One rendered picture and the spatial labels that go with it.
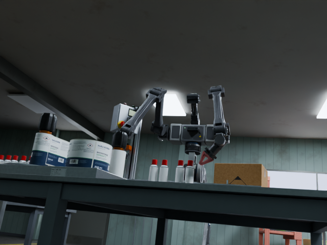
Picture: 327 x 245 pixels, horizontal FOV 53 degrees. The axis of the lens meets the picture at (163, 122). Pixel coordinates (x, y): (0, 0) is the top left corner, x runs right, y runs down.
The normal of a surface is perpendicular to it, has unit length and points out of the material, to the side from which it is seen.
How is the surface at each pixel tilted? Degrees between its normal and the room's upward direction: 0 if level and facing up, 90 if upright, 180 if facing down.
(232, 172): 90
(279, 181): 90
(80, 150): 90
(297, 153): 90
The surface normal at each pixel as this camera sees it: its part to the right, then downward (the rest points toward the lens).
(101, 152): 0.72, -0.14
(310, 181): -0.24, -0.32
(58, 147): 0.89, -0.05
